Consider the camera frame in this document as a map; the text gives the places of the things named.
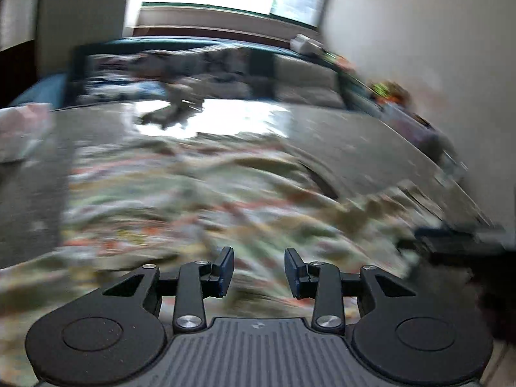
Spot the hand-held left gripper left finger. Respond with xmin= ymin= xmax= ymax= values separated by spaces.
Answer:
xmin=103 ymin=246 xmax=235 ymax=334

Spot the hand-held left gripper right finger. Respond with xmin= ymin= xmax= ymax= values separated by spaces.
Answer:
xmin=284 ymin=247 xmax=416 ymax=334

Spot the floral patterned garment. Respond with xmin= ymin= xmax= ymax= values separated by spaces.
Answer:
xmin=0 ymin=132 xmax=432 ymax=387

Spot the row of small clutter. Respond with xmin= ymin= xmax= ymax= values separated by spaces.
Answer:
xmin=289 ymin=33 xmax=470 ymax=180

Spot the dark grey cloth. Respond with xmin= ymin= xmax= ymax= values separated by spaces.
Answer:
xmin=136 ymin=83 xmax=207 ymax=130

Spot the teal sofa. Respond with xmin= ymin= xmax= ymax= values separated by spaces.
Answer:
xmin=8 ymin=37 xmax=365 ymax=110

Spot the brown wooden window sill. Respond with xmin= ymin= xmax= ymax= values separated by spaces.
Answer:
xmin=131 ymin=24 xmax=320 ymax=45

